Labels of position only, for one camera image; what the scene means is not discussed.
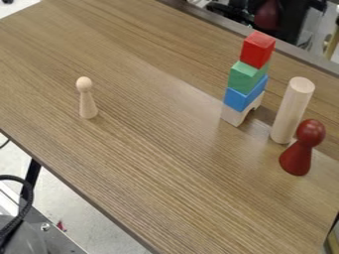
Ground white wooden cylinder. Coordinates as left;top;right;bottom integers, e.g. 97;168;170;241
269;76;317;145

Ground red wooden cube block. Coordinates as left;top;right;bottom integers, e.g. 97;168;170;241
238;30;278;70

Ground green wooden block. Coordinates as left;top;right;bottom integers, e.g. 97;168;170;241
227;60;271;95

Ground white wooden arch block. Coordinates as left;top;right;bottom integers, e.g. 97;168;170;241
219;90;267;128

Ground red wooden pawn toy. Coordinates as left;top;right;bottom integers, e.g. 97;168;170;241
278;118;329;177

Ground blue wooden block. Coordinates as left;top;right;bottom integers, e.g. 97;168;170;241
222;74;271;113

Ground beige wooden pawn toy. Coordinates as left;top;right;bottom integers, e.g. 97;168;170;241
73;75;100;120

